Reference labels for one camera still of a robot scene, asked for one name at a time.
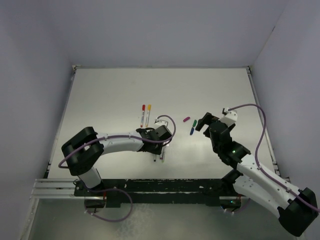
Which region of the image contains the blue pen cap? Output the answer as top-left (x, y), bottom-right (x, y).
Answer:
top-left (190, 127), bottom-right (195, 135)

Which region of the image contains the green white pen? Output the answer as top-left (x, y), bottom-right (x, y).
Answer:
top-left (161, 147), bottom-right (166, 163)

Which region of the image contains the yellow white pen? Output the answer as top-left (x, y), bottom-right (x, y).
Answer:
top-left (145, 108), bottom-right (151, 128)

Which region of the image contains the red white pen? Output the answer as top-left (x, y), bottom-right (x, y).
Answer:
top-left (140, 110), bottom-right (145, 128)

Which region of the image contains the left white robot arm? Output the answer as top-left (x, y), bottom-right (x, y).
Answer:
top-left (61, 125), bottom-right (173, 196)

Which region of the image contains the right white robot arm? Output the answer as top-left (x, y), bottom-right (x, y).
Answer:
top-left (195, 111), bottom-right (319, 237)

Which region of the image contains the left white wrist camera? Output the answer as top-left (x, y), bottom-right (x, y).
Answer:
top-left (154, 119), bottom-right (169, 127)

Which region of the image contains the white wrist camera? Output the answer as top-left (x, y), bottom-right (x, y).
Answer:
top-left (154, 119), bottom-right (169, 127)
top-left (219, 108), bottom-right (238, 127)

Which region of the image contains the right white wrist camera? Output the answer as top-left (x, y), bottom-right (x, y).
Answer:
top-left (219, 108), bottom-right (238, 127)

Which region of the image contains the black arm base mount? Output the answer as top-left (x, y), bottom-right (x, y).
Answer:
top-left (73, 179), bottom-right (242, 209)

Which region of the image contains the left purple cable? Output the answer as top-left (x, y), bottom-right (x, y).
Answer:
top-left (58, 114), bottom-right (176, 222)

